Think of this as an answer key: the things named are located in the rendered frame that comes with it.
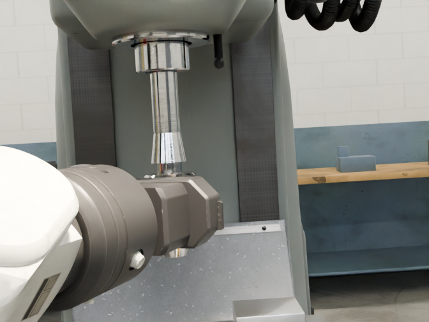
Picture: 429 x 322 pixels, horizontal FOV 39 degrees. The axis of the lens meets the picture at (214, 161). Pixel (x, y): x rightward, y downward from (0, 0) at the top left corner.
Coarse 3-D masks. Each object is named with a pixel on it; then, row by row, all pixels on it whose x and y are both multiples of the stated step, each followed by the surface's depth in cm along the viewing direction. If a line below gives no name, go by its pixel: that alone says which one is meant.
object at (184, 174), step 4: (184, 172) 53; (188, 172) 53; (192, 172) 53; (144, 176) 53; (148, 176) 52; (152, 176) 52; (156, 176) 52; (160, 176) 52; (164, 176) 52; (168, 176) 52; (172, 176) 52; (176, 176) 52; (180, 176) 52; (184, 176) 52; (188, 176) 52; (192, 176) 53
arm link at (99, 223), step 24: (96, 192) 37; (96, 216) 36; (120, 216) 38; (72, 240) 33; (96, 240) 36; (120, 240) 38; (48, 264) 32; (72, 264) 35; (96, 264) 36; (120, 264) 38; (48, 288) 34; (72, 288) 36; (96, 288) 37; (24, 312) 33
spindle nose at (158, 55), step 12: (144, 48) 51; (156, 48) 51; (168, 48) 51; (180, 48) 52; (144, 60) 51; (156, 60) 51; (168, 60) 51; (180, 60) 52; (144, 72) 53; (180, 72) 55
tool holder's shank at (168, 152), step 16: (160, 80) 52; (176, 80) 53; (160, 96) 52; (176, 96) 53; (160, 112) 52; (176, 112) 53; (160, 128) 53; (176, 128) 53; (160, 144) 52; (176, 144) 53; (160, 160) 52; (176, 160) 52
